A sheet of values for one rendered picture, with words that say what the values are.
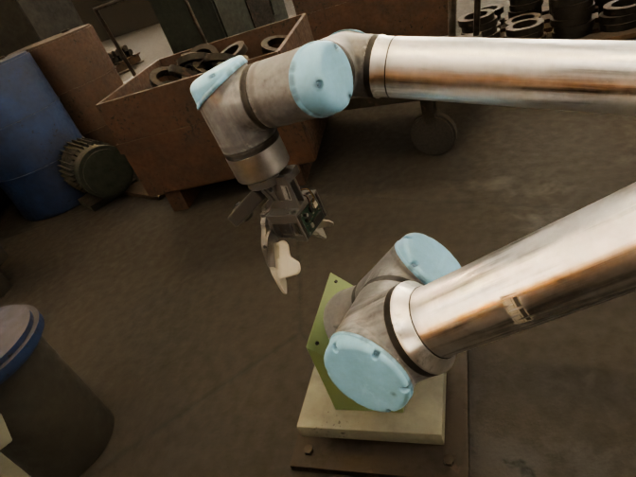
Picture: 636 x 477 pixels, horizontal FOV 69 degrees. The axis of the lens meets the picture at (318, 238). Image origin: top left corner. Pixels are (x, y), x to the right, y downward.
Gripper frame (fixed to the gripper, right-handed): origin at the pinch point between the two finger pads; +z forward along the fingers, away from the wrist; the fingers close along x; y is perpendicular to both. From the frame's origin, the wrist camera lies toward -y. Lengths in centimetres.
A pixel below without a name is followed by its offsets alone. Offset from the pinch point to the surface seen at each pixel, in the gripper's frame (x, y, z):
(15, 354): -31, -67, 4
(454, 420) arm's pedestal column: 5, 15, 51
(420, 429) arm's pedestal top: -4.4, 13.3, 40.4
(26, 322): -23, -73, 2
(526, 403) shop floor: 15, 28, 54
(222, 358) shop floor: 5, -58, 47
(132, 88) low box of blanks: 105, -167, -18
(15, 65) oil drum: 96, -237, -49
